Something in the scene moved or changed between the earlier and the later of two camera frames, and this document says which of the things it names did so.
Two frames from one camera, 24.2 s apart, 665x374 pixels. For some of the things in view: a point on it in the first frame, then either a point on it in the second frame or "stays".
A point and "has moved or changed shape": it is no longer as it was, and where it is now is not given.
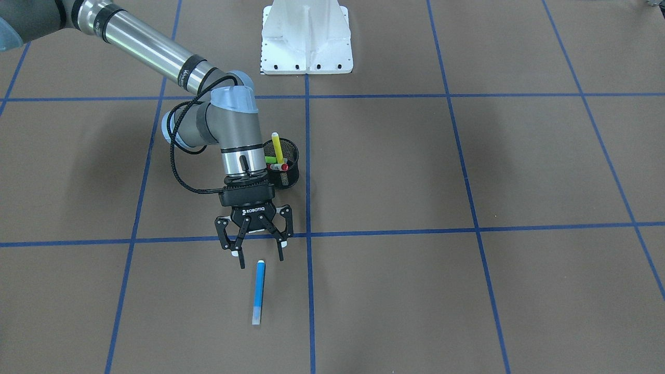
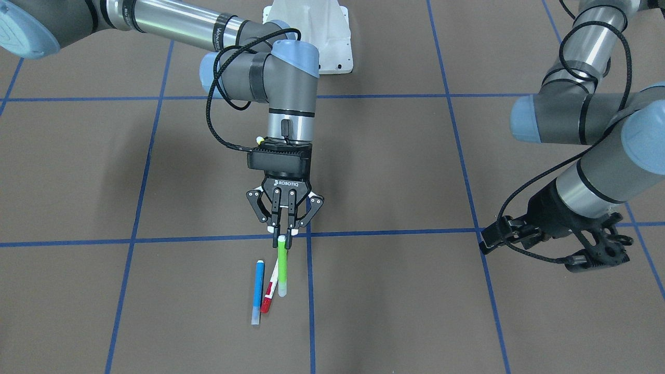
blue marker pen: [258, 292] stays
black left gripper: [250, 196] -> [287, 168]
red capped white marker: [279, 167] has moved or changed shape
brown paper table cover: [484, 195] stays
